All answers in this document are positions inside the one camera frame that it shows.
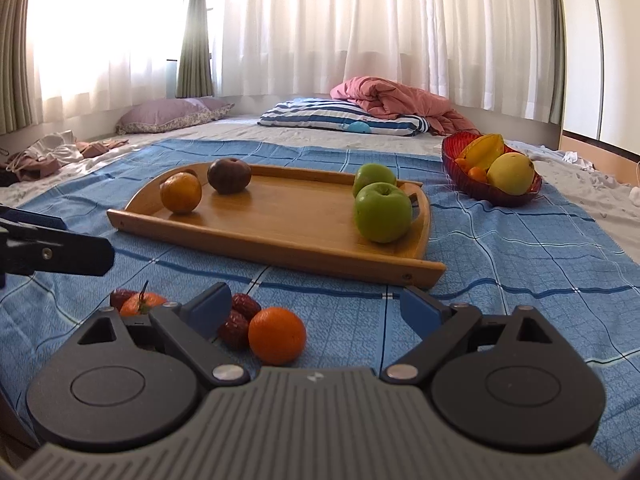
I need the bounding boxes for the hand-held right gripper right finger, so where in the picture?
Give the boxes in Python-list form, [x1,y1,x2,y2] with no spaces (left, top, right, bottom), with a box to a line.
[380,286,566,387]

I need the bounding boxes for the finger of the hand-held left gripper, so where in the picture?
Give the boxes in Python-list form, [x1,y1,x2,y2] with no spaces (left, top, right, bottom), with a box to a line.
[0,205,67,231]
[0,221,115,277]

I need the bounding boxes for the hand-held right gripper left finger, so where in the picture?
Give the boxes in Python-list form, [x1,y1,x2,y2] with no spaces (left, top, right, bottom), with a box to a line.
[76,282,250,387]

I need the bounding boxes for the red date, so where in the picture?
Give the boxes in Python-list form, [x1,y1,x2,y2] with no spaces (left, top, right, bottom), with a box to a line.
[110,288,138,311]
[216,310,250,351]
[231,293,262,322]

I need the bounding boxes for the small mandarin with stem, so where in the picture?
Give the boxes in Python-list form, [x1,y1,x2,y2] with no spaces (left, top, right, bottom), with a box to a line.
[119,280,168,318]

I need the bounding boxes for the small round mandarin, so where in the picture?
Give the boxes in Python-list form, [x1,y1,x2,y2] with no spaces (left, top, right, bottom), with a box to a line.
[248,307,307,366]

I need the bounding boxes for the large green apple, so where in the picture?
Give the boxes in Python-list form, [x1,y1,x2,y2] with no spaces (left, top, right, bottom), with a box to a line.
[354,182,414,244]

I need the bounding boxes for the large orange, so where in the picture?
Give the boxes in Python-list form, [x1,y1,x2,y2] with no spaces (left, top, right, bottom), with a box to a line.
[160,172,203,213]

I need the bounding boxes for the wooden tray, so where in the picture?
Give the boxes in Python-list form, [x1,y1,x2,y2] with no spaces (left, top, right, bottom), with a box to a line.
[106,161,447,289]

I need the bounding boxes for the dark purple round fruit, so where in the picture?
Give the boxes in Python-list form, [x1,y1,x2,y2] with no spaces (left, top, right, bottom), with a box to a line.
[207,157,252,195]

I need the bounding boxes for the small green apple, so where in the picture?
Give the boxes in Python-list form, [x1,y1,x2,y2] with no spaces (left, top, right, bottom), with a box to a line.
[352,163,398,198]

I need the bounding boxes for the pink garment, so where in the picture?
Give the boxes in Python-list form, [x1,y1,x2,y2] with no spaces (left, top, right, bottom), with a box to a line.
[75,139,131,158]
[5,155,57,182]

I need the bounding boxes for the white garment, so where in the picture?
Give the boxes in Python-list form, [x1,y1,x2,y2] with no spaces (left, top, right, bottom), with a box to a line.
[25,132,83,166]

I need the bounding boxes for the blue checked blanket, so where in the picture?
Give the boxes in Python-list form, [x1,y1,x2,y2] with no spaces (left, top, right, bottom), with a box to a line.
[0,139,640,461]

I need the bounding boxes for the red glass bowl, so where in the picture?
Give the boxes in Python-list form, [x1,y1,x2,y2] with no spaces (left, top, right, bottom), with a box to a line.
[441,130,543,208]

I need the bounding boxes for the white sheer curtain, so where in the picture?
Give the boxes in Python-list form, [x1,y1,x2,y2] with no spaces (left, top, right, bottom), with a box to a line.
[210,0,563,123]
[27,0,188,121]

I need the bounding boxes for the grey-green drape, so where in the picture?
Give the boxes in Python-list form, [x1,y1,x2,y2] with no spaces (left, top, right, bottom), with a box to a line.
[547,0,568,126]
[175,0,217,100]
[0,0,48,135]

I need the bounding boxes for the yellow pear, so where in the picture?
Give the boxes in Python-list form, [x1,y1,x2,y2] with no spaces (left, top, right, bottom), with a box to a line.
[486,152,536,196]

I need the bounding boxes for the purple pillow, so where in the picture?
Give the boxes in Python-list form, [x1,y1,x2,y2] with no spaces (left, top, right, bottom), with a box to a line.
[116,98,236,135]

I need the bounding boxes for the yellow starfruit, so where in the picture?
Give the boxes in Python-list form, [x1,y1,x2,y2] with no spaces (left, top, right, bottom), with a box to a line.
[462,133,506,171]

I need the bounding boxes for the grey patterned bed sheet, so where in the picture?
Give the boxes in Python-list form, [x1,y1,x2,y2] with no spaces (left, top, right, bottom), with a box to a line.
[0,112,640,241]

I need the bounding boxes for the pink quilt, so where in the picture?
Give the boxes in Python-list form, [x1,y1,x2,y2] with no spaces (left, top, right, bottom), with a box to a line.
[330,76,481,136]

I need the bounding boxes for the small white cloth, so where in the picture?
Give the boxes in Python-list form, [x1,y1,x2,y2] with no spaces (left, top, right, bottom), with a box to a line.
[562,149,596,168]

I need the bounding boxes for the blue striped pillow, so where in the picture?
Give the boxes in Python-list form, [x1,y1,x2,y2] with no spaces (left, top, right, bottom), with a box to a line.
[258,98,431,137]

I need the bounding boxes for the white wardrobe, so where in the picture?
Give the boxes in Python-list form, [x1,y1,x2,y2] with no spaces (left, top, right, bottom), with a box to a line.
[560,0,640,143]

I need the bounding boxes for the wooden bed frame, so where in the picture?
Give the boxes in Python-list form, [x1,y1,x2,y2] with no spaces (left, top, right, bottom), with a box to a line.
[562,130,640,186]

